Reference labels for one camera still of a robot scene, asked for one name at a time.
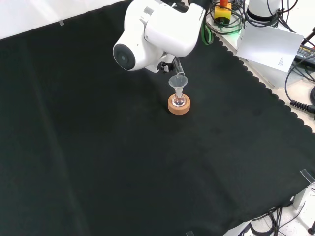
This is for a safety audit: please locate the black bench cloth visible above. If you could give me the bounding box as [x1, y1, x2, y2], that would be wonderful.
[0, 0, 315, 236]

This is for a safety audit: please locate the pale board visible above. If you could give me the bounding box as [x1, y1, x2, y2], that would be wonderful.
[236, 23, 305, 73]

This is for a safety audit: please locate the white bench bracket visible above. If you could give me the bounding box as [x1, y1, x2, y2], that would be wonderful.
[292, 183, 315, 210]

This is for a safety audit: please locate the clear graduated cylinder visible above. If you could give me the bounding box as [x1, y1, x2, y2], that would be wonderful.
[172, 58, 186, 78]

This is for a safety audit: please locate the green cable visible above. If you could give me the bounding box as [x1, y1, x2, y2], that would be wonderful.
[201, 21, 215, 46]

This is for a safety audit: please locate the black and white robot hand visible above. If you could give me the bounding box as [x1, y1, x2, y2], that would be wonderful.
[156, 54, 183, 74]

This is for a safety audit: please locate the yellow stop button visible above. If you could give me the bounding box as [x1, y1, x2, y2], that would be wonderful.
[213, 0, 233, 26]

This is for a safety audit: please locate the black coiled cable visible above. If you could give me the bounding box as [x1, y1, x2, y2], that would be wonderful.
[284, 60, 315, 114]

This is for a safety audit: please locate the cork ring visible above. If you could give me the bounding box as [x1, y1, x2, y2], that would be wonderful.
[167, 94, 191, 117]

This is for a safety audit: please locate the clear round-bottom flask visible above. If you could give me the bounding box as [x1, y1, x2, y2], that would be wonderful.
[172, 92, 186, 108]

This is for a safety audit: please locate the translucent plastic funnel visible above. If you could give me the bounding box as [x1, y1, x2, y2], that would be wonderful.
[168, 75, 189, 99]

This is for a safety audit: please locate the black power adapter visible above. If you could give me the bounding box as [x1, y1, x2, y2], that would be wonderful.
[294, 45, 315, 62]

